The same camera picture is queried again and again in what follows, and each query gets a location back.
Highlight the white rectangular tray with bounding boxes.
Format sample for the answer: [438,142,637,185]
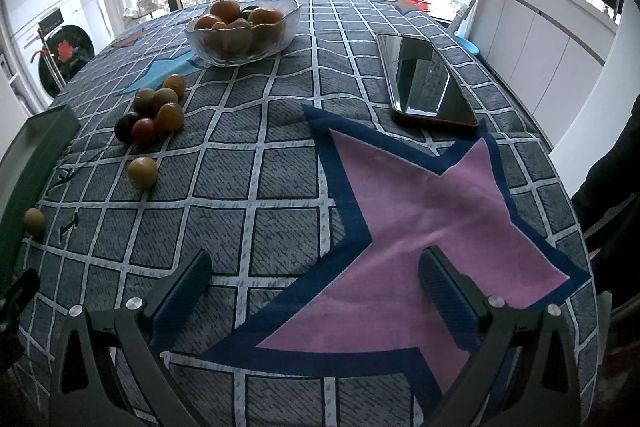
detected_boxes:
[0,104,82,293]

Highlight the orange round fruit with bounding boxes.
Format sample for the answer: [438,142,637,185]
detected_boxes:
[156,102,185,134]

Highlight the cluttered small stand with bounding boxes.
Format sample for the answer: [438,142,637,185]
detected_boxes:
[122,0,171,22]

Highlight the large orange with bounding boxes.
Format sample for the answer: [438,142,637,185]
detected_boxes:
[209,0,243,24]

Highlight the cluster of mixed fruit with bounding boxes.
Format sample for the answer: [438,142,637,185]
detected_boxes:
[127,156,159,191]

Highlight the fruits in glass bowl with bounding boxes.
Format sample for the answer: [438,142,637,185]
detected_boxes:
[248,7,284,42]

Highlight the green-brown round fruit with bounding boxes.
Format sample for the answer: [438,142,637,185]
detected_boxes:
[132,89,157,118]

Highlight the white washing machine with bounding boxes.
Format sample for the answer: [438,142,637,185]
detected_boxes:
[0,0,108,114]

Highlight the red round fruit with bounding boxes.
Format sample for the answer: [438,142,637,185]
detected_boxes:
[131,118,160,144]

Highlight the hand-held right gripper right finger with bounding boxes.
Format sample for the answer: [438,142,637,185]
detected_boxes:
[419,246,596,427]

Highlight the black smartphone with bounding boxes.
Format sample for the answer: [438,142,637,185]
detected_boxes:
[376,33,479,128]

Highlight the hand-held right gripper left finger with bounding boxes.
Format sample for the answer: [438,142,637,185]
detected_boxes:
[50,249,213,427]

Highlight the white cabinet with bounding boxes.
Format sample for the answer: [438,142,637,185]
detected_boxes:
[470,0,632,148]

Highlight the small orange kumquat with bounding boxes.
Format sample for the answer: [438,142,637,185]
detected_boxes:
[163,74,187,98]

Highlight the grey checked star-print tablecloth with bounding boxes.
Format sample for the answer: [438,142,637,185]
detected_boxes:
[15,0,601,427]

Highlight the person's dark clothing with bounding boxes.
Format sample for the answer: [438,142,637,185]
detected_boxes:
[570,94,640,308]

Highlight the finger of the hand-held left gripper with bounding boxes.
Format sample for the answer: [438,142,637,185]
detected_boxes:
[0,268,41,373]

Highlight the clear glass bowl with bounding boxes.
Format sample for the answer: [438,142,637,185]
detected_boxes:
[185,0,302,68]

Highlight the small tan round fruit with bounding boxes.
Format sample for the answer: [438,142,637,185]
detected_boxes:
[23,208,46,237]

